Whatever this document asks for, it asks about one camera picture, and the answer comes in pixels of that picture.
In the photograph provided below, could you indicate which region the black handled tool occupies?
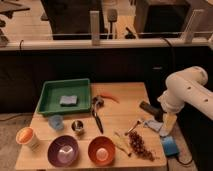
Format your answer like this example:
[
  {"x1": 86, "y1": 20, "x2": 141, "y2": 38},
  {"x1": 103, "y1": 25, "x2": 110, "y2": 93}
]
[{"x1": 139, "y1": 101, "x2": 163, "y2": 122}]

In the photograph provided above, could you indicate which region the small blue plastic cup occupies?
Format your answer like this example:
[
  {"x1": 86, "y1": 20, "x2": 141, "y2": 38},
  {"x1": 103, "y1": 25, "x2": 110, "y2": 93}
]
[{"x1": 48, "y1": 115, "x2": 64, "y2": 131}]

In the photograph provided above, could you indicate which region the purple bowl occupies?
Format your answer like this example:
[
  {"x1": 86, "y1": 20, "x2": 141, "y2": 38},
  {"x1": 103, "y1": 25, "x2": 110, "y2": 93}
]
[{"x1": 47, "y1": 135, "x2": 79, "y2": 167}]

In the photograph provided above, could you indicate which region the bunch of dark grapes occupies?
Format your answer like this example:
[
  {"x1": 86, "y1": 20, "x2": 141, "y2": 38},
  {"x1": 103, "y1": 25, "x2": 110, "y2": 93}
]
[{"x1": 129, "y1": 131, "x2": 154, "y2": 161}]

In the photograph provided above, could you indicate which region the red bowl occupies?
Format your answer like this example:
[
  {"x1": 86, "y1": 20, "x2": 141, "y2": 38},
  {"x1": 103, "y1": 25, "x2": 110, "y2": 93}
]
[{"x1": 88, "y1": 136, "x2": 115, "y2": 166}]

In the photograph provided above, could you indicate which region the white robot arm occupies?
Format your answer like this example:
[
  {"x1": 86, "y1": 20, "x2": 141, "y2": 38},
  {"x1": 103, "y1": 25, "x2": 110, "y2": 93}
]
[{"x1": 157, "y1": 66, "x2": 213, "y2": 134}]

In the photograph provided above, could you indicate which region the blue box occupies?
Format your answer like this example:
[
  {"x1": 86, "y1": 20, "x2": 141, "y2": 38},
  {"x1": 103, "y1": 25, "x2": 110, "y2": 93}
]
[{"x1": 161, "y1": 136, "x2": 179, "y2": 157}]

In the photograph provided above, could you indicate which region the orange and white cup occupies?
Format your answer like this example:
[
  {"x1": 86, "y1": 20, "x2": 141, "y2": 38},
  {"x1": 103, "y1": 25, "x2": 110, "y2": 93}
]
[{"x1": 16, "y1": 127, "x2": 39, "y2": 150}]

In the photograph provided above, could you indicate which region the black handled can opener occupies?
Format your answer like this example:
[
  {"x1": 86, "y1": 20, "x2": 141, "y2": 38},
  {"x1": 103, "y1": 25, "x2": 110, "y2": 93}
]
[{"x1": 92, "y1": 95, "x2": 104, "y2": 133}]

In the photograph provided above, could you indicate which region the metal spoon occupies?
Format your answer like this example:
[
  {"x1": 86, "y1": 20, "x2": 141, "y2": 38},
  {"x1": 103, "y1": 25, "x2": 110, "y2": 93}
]
[{"x1": 124, "y1": 119, "x2": 143, "y2": 136}]

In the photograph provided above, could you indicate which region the blue sponge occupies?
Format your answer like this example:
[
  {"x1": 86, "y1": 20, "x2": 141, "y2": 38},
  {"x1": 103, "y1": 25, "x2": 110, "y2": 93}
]
[{"x1": 60, "y1": 95, "x2": 78, "y2": 106}]

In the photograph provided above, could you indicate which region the blue cloth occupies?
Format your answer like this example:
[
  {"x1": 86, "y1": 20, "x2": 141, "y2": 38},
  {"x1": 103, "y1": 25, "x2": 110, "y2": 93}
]
[{"x1": 144, "y1": 119, "x2": 168, "y2": 137}]

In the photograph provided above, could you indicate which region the green plastic tray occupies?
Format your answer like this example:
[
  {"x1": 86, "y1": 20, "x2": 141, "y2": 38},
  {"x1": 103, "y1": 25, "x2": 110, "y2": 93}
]
[{"x1": 36, "y1": 78, "x2": 91, "y2": 116}]

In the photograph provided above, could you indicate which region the orange carrot toy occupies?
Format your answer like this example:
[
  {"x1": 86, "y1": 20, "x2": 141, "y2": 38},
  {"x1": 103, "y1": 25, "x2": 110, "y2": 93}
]
[{"x1": 100, "y1": 94, "x2": 119, "y2": 103}]

